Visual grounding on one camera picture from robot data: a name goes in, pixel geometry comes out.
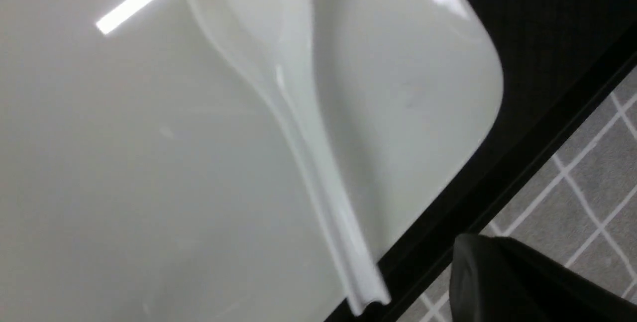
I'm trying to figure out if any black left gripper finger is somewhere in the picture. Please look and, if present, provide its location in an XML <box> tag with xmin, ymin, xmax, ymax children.
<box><xmin>449</xmin><ymin>234</ymin><xmax>637</xmax><ymax>322</ymax></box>

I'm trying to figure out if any white ceramic soup spoon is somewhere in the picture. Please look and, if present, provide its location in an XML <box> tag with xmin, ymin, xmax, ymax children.
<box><xmin>188</xmin><ymin>0</ymin><xmax>391</xmax><ymax>316</ymax></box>

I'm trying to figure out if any large white square plate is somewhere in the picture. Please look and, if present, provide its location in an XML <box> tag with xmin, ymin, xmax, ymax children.
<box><xmin>1</xmin><ymin>0</ymin><xmax>504</xmax><ymax>322</ymax></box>

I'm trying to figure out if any grey checked tablecloth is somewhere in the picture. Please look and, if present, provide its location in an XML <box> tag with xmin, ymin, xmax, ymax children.
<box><xmin>398</xmin><ymin>66</ymin><xmax>637</xmax><ymax>322</ymax></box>

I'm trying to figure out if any black serving tray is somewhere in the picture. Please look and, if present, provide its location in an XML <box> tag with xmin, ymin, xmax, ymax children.
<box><xmin>326</xmin><ymin>0</ymin><xmax>636</xmax><ymax>322</ymax></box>

